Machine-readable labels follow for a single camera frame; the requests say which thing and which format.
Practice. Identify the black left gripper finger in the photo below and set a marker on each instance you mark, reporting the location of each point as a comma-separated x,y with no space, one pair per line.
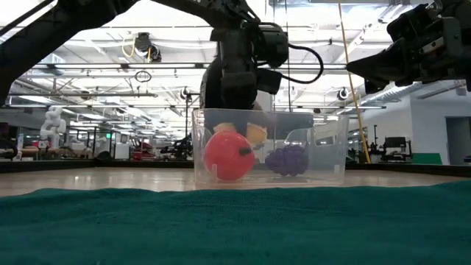
231,117
247,117

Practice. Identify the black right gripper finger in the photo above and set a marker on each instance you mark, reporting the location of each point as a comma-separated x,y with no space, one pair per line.
390,62
374,87

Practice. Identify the yellow toy banana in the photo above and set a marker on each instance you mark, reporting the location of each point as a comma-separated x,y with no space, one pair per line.
257,134

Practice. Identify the red toy apple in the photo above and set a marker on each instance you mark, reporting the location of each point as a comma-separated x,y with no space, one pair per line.
226,158

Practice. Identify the purple toy grapes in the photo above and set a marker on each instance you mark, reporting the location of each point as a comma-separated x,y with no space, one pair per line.
287,162

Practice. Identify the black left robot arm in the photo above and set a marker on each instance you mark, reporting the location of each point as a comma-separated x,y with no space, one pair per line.
55,25

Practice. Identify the black rolling cart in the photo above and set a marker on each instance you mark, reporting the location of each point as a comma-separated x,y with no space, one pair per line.
395,147

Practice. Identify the green panel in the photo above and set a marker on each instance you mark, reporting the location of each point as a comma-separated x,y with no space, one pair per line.
427,159

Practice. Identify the clear plastic tub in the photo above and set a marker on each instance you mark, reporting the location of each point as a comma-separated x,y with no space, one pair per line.
324,165

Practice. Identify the green folded cloth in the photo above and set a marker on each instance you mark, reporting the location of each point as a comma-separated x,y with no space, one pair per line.
235,228

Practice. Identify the white robot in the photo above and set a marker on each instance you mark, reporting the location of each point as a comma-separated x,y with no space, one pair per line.
53,127

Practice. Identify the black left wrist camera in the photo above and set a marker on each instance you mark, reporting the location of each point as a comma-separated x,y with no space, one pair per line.
270,81

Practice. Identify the black hanging camera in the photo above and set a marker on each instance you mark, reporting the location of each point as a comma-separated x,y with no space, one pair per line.
143,42

